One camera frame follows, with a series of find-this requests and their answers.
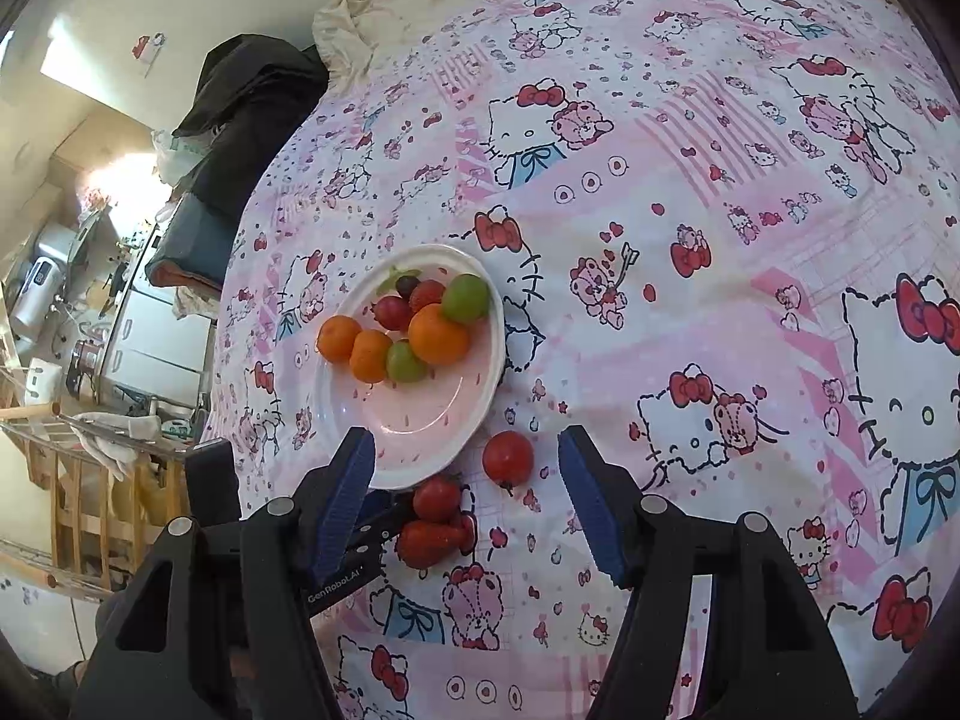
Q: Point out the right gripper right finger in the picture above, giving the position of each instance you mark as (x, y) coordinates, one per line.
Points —
(728, 587)

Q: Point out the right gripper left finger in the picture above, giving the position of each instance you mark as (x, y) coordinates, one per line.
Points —
(166, 650)

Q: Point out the red cherry tomato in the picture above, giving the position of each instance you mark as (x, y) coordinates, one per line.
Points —
(508, 459)
(393, 313)
(437, 500)

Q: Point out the orange tangerine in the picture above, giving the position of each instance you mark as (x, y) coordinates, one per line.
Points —
(368, 361)
(336, 338)
(437, 340)

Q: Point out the green grape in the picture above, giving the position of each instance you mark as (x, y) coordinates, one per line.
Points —
(466, 299)
(403, 365)

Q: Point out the wooden drying rack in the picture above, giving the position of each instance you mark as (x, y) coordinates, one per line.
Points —
(109, 496)

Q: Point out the white kitchen cabinets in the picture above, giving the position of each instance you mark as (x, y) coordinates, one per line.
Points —
(150, 351)

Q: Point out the pink strawberry pattern plate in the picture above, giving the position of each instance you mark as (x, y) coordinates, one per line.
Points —
(418, 428)

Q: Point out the white water heater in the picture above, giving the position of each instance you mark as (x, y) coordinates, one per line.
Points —
(37, 295)

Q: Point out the white plastic bag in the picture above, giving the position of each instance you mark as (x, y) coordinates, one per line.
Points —
(177, 156)

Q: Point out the pink Hello Kitty bedsheet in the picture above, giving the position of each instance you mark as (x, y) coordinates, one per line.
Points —
(725, 234)

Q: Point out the black jacket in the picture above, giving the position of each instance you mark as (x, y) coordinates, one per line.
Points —
(253, 93)

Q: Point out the teal orange bed frame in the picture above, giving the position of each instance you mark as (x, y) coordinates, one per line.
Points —
(195, 250)

